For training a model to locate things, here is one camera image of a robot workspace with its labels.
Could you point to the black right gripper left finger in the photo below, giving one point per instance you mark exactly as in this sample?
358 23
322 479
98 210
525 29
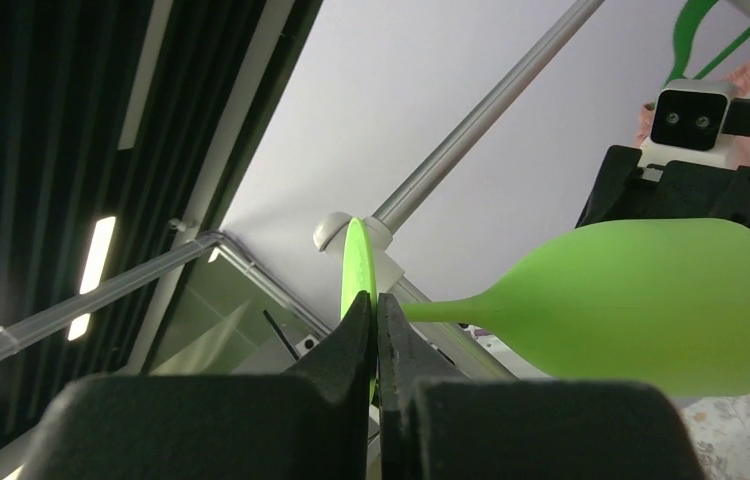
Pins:
309 421

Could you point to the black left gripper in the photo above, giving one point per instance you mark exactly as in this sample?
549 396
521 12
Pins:
624 190

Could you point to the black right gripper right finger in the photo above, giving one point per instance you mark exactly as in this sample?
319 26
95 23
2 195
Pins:
438 424

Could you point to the green wine glass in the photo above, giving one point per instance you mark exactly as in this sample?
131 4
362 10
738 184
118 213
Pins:
660 301

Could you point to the white clothes stand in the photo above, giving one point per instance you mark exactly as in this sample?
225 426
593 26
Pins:
382 271

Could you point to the green clothes hanger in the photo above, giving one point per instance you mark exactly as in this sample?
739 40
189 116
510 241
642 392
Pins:
686 30

